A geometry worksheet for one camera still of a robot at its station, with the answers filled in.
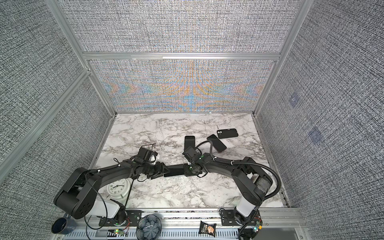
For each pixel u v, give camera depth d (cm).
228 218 73
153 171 77
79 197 43
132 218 73
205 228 70
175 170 88
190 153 70
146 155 73
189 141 103
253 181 46
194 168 66
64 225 70
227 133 108
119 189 79
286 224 74
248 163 49
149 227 70
